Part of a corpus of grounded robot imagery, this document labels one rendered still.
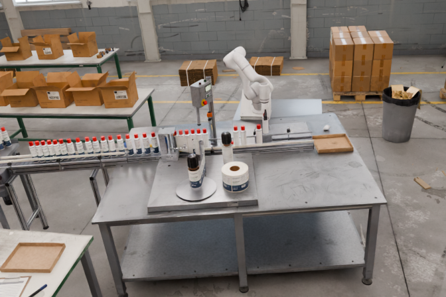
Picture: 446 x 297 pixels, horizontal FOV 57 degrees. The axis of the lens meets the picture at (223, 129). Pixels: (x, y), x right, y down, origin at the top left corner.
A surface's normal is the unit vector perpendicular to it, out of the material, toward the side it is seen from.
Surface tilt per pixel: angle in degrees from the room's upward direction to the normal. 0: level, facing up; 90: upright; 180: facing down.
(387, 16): 90
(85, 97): 90
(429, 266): 0
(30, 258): 0
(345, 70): 90
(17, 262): 0
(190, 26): 90
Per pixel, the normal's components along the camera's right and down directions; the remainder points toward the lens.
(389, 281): -0.08, -0.89
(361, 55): -0.16, 0.47
